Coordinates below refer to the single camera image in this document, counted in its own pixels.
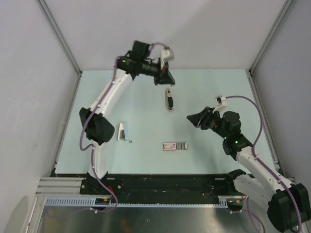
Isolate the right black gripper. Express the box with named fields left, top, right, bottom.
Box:
left=186, top=106, right=228, bottom=139

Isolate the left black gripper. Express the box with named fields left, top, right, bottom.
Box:
left=141, top=59, right=176, bottom=86

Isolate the black silver stapler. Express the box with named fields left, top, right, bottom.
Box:
left=165, top=88, right=173, bottom=112

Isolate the red white staple box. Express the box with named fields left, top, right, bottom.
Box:
left=162, top=142, right=188, bottom=151

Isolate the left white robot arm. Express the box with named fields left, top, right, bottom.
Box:
left=79, top=40, right=175, bottom=194

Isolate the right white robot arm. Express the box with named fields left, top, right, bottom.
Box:
left=187, top=107, right=311, bottom=233

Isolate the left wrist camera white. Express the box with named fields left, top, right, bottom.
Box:
left=160, top=47, right=174, bottom=69

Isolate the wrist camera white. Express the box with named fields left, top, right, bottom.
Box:
left=213, top=96, right=228, bottom=113
left=160, top=47, right=174, bottom=69

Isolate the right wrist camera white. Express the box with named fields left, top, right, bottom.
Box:
left=213, top=96, right=228, bottom=113

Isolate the right aluminium side rail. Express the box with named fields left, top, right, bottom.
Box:
left=245, top=69, right=286, bottom=175

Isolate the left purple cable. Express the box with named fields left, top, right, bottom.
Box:
left=79, top=42, right=171, bottom=214

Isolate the left aluminium frame post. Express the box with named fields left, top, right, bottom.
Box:
left=36, top=0, right=83, bottom=75

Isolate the aluminium frame post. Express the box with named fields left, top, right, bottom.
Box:
left=36, top=0, right=83, bottom=75
left=249, top=0, right=296, bottom=74

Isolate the right aluminium frame post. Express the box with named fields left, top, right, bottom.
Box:
left=249, top=0, right=296, bottom=74

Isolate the grey cable duct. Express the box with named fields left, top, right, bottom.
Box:
left=45, top=197, right=228, bottom=208

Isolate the front aluminium rail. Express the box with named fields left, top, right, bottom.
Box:
left=35, top=177, right=298, bottom=197

